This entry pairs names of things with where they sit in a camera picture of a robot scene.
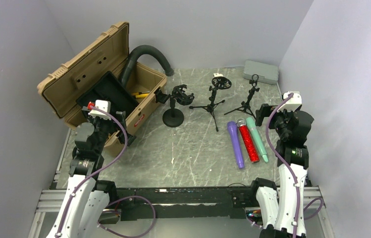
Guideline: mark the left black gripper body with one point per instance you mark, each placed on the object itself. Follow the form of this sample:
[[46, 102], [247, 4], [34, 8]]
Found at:
[[103, 126]]

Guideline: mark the black tripod stand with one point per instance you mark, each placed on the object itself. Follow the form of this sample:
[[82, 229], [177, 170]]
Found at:
[[246, 105]]

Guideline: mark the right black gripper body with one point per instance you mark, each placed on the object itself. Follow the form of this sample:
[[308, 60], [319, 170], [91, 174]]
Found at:
[[279, 121]]

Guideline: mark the black round base mic stand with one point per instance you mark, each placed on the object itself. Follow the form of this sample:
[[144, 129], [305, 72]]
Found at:
[[174, 117]]

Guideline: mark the black tripod stand shock mount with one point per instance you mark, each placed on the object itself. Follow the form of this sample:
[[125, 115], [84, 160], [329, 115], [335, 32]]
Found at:
[[218, 83]]

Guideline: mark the yellow tool in case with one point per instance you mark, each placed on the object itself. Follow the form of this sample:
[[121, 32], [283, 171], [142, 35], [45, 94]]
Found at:
[[140, 95]]

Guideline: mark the purple loop cable base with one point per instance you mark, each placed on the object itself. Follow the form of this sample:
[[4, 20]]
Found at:
[[131, 229]]

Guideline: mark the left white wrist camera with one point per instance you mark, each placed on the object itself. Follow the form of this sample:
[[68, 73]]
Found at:
[[99, 108]]

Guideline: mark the grey plastic case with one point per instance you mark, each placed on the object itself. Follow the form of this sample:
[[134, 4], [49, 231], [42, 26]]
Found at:
[[267, 73]]

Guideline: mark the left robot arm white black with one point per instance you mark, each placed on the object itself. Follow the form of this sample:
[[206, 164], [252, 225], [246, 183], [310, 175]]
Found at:
[[86, 196]]

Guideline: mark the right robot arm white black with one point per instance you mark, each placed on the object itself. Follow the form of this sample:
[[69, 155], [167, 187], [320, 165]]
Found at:
[[282, 206]]

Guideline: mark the black tray in case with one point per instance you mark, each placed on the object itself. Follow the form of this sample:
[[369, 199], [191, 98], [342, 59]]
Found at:
[[108, 88]]

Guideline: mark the red glitter microphone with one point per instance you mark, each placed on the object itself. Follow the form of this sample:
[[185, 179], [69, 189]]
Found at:
[[247, 139]]

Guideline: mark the purple microphone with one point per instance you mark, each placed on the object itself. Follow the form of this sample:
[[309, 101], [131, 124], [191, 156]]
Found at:
[[232, 130]]

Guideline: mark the mint green microphone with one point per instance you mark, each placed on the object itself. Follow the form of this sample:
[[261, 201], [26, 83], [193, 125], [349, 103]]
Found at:
[[257, 139]]

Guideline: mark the tan plastic tool case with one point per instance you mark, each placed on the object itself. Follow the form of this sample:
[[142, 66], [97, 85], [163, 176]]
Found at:
[[108, 52]]

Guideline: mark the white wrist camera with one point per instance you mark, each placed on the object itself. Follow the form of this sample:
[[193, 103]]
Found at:
[[294, 103], [99, 108]]

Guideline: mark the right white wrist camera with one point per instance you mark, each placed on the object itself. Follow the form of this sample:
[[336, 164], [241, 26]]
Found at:
[[294, 103]]

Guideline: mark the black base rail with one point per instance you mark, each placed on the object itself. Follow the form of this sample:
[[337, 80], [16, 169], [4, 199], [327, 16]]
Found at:
[[183, 202]]

